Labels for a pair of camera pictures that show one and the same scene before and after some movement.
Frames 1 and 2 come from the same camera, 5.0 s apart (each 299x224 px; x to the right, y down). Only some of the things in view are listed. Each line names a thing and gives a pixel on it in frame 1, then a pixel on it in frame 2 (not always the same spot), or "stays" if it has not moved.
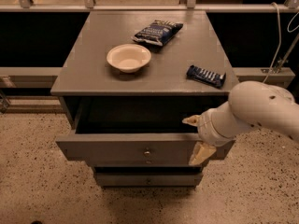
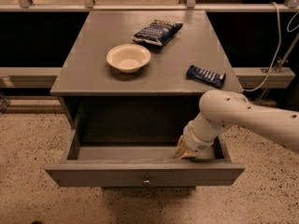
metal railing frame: [248, 77] stays
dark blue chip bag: [159, 32] stays
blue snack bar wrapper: [209, 77] stays
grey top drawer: [136, 131] → [140, 164]
